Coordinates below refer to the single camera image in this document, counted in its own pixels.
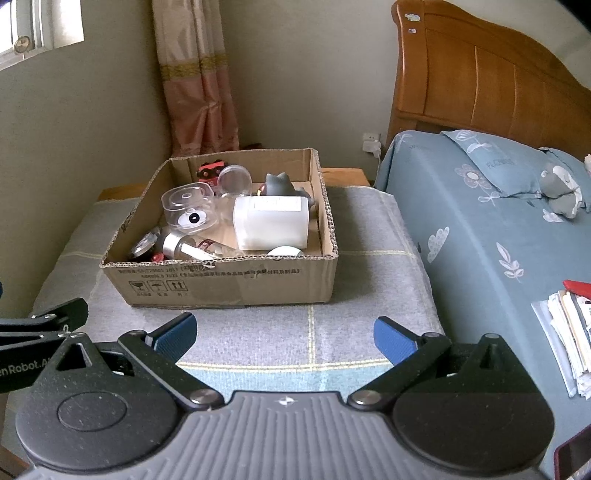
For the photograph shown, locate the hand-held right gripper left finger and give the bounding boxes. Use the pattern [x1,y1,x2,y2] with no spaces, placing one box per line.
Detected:
[44,312,225,411]

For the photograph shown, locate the white plastic container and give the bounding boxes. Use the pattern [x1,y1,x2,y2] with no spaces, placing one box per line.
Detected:
[232,195,310,252]

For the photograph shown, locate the blue flowered bed sheet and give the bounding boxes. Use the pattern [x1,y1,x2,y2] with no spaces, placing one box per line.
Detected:
[373,130,591,480]

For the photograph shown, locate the red toy car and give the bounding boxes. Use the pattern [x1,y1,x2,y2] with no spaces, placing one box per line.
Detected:
[196,159,232,184]

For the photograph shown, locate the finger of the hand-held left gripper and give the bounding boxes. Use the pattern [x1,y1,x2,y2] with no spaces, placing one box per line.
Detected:
[0,298,89,348]

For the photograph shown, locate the grey plush toy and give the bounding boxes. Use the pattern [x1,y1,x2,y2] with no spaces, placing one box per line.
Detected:
[539,162,585,219]

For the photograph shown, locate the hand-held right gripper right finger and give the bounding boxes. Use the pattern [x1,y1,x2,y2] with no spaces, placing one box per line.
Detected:
[347,316,532,411]

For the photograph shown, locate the dark phone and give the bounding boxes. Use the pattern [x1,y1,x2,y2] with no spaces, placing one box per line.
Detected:
[553,433,591,480]

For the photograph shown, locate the clear container with eye print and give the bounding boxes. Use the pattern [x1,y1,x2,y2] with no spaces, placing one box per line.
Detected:
[161,182,218,232]

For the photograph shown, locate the blue flowered pillow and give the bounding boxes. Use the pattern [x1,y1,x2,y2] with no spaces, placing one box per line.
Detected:
[440,129,588,200]

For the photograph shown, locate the grey cat toy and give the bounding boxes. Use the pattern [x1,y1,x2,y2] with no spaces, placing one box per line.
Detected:
[257,172,318,209]

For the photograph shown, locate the stack of papers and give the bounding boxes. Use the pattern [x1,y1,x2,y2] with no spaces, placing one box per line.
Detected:
[531,290,591,401]

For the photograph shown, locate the window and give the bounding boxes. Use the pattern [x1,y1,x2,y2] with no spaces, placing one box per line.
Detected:
[0,0,87,71]

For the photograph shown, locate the round metal tin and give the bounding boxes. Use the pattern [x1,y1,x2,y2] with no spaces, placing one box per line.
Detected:
[128,232,160,260]

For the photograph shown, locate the metal-capped glass bottle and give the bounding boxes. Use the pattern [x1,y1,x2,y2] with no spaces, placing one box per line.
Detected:
[161,232,228,262]

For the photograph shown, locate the red flat item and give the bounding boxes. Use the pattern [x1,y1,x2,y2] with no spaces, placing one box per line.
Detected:
[562,279,591,299]

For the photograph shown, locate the pink curtain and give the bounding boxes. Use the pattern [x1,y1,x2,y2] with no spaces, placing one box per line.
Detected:
[151,0,241,158]

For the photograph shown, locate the cardboard box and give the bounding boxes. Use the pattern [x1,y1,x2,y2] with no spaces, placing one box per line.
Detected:
[99,148,339,308]

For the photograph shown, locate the clear round jar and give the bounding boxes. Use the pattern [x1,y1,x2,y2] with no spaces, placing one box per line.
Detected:
[217,165,253,198]

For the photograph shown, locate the wooden headboard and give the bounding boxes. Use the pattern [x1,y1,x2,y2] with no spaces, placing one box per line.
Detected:
[385,0,591,161]

